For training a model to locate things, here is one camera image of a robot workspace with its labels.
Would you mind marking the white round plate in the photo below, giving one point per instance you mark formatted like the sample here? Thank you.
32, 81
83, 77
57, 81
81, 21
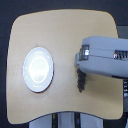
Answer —
38, 69

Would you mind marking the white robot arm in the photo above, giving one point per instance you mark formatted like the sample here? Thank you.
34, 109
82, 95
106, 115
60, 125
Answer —
105, 56

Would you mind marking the dark purple grape bunch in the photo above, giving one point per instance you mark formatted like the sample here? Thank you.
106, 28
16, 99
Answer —
81, 80

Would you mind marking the white table base frame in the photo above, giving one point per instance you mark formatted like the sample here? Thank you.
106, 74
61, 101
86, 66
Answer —
67, 120

